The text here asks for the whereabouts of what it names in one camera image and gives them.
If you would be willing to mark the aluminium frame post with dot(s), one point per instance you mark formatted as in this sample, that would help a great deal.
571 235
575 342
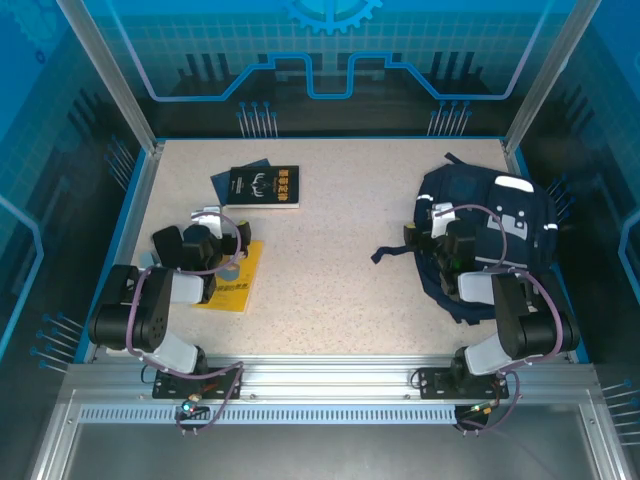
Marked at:
119 85
550 75

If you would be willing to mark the dark blue notebook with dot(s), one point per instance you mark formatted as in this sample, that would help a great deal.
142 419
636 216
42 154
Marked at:
219 185

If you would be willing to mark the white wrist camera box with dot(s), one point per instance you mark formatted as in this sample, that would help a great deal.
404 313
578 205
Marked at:
212 222
440 225

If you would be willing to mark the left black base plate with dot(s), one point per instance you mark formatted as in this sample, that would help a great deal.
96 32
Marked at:
220 385

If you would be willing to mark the green-lit adapter board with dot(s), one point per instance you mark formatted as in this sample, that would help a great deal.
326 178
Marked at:
480 410
189 407

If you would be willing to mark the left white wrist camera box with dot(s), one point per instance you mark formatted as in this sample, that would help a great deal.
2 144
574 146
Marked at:
212 222

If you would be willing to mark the aluminium mounting rail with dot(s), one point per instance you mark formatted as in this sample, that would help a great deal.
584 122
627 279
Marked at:
325 375

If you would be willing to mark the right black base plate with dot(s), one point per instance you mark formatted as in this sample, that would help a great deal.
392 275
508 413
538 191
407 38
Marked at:
432 385

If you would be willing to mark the yellow cartoon cover book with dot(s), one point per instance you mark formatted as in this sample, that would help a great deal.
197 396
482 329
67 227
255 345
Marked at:
240 290

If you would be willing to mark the grey metal front shelf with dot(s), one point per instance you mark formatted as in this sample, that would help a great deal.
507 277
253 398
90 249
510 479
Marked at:
325 450

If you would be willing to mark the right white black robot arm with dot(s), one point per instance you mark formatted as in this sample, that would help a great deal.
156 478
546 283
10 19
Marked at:
535 330

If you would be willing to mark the navy blue backpack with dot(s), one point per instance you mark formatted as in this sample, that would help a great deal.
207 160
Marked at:
500 210

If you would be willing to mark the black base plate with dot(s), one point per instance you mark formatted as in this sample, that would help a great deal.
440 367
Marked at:
220 385
432 385

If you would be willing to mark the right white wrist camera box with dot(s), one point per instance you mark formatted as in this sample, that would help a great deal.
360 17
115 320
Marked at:
440 225

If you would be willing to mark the black book gold emblem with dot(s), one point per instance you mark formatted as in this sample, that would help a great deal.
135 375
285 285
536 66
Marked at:
265 187

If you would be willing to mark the small grey-blue block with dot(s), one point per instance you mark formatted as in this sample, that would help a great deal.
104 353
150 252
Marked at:
146 259

